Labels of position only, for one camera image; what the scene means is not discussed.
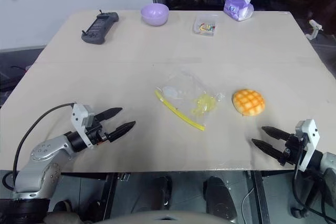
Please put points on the purple tissue pack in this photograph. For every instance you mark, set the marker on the purple tissue pack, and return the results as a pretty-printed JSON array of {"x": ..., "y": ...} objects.
[{"x": 237, "y": 9}]

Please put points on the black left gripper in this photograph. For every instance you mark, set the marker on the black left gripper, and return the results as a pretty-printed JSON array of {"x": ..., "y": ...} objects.
[{"x": 96, "y": 132}]

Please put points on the black table leg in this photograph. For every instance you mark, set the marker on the black table leg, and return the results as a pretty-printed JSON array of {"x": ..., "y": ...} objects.
[
  {"x": 109, "y": 195},
  {"x": 260, "y": 197}
]

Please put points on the white clamp bracket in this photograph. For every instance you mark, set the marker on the white clamp bracket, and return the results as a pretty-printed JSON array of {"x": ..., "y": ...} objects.
[{"x": 313, "y": 28}]

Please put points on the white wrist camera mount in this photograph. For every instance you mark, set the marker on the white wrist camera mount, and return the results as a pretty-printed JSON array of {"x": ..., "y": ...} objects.
[
  {"x": 311, "y": 132},
  {"x": 78, "y": 115}
]

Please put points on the clear yellow-zip plastic bag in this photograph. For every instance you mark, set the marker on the clear yellow-zip plastic bag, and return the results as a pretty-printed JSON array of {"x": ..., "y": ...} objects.
[{"x": 183, "y": 95}]

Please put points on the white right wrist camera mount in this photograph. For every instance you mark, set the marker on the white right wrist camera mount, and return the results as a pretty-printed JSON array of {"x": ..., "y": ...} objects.
[{"x": 311, "y": 132}]

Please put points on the grey robot torso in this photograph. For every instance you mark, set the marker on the grey robot torso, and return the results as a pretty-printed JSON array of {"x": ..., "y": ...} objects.
[{"x": 147, "y": 217}]

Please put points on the dark rounded shape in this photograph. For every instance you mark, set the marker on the dark rounded shape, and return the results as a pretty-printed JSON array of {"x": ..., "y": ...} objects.
[
  {"x": 218, "y": 197},
  {"x": 161, "y": 192}
]

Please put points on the round golden checkered bread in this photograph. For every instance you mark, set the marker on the round golden checkered bread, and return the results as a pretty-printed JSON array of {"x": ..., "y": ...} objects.
[{"x": 248, "y": 102}]

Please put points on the clear box with coloured clips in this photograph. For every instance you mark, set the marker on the clear box with coloured clips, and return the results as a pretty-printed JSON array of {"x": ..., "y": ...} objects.
[{"x": 206, "y": 24}]

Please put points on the dark grey remote controller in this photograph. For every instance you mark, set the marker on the dark grey remote controller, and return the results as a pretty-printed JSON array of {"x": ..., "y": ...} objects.
[{"x": 99, "y": 27}]

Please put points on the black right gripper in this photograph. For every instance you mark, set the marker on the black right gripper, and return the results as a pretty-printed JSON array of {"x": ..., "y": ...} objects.
[{"x": 292, "y": 150}]

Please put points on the purple plastic bowl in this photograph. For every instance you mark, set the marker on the purple plastic bowl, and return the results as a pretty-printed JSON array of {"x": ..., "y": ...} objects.
[{"x": 154, "y": 15}]

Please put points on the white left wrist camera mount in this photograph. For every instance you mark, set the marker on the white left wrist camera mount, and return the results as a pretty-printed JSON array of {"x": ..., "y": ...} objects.
[{"x": 78, "y": 115}]

